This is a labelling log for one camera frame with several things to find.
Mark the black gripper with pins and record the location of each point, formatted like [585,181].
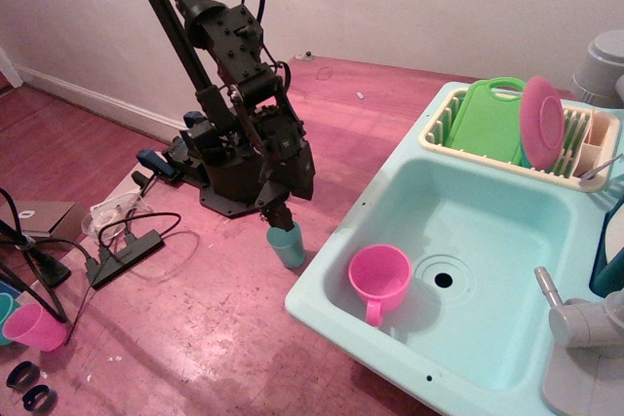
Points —
[288,168]

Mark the teal plastic cup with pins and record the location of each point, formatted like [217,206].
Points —
[288,245]

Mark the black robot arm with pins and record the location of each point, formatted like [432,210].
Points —
[220,49]

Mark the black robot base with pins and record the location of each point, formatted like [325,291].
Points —
[225,168]

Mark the pink plastic cup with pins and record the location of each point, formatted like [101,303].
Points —
[35,327]

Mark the teal cup at edge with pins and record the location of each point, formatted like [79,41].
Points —
[8,305]

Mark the pink plastic mug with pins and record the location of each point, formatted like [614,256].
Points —
[381,276]

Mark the blue black clamp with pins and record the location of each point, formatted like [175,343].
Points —
[150,160]

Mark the clear plastic bag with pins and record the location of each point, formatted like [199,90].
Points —
[95,222]

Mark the black usb hub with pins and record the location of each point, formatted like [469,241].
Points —
[111,265]

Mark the green cutting board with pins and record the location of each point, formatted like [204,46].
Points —
[487,122]

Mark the brown cardboard box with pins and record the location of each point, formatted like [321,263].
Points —
[43,220]

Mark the black tripod legs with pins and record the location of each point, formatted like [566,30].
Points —
[37,261]

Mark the pink plastic plate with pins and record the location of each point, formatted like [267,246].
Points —
[542,124]

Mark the lilac utensil in rack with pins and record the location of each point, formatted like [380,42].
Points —
[594,172]

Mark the grey toy faucet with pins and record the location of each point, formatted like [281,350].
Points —
[580,324]

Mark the cream dish rack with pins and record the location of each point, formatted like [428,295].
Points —
[591,137]

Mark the grey cylindrical container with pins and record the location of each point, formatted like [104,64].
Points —
[598,80]

